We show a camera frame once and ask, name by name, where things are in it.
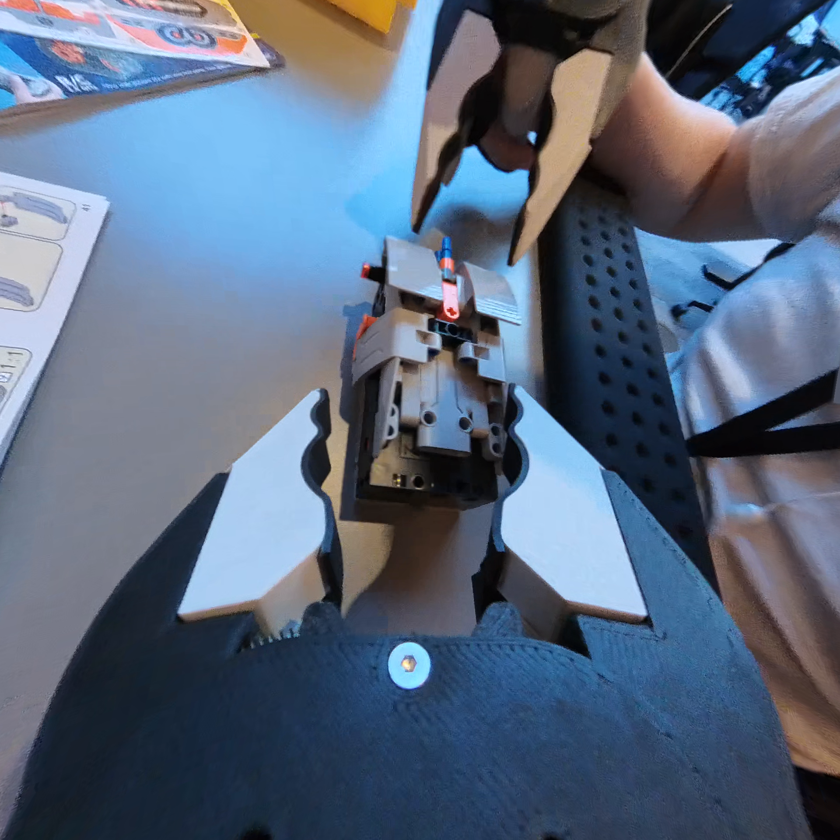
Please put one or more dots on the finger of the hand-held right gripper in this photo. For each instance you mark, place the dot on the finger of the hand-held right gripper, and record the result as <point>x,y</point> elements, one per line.
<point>577,118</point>
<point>453,85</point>

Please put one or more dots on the person's right hand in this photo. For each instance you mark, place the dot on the person's right hand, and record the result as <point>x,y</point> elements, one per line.
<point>508,148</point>

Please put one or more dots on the person's right forearm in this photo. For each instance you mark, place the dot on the person's right forearm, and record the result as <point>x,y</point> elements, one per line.
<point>669,157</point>

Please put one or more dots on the small blue booklet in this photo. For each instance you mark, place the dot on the small blue booklet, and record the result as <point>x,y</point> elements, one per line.
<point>65,79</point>

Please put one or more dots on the open instruction booklet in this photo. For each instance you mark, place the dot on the open instruction booklet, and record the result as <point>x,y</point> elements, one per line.
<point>39,295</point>

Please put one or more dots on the grey building block robot model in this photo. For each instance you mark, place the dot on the grey building block robot model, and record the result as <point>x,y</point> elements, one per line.
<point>433,394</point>

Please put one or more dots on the yellow plastic bin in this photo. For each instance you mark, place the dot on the yellow plastic bin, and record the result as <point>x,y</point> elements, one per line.
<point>374,13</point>

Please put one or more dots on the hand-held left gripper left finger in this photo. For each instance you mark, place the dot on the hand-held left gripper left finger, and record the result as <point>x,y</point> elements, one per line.
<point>262,525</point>

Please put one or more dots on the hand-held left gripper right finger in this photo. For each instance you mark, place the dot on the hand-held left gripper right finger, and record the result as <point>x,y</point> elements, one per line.
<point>571,531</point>

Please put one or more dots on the grey desk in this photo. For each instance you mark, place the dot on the grey desk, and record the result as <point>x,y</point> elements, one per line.
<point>197,262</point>

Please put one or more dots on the sticker sheet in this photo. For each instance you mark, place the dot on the sticker sheet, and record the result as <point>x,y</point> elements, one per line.
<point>131,26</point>

